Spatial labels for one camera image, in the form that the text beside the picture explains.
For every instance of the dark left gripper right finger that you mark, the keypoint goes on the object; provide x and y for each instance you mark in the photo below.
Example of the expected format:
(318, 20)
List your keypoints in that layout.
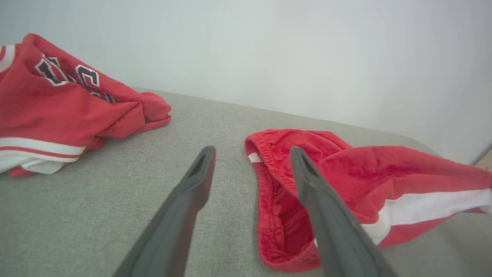
(334, 231)

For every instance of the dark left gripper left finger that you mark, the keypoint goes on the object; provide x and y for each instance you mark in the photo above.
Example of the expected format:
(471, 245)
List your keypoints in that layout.
(173, 231)

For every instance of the red shorts with white stripe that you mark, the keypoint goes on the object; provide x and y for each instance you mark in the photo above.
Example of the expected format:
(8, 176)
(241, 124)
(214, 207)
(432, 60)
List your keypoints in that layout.
(346, 173)

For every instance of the red Bulls jersey shirt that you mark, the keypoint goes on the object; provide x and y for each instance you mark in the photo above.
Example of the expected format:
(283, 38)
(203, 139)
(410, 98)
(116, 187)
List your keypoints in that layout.
(57, 111)

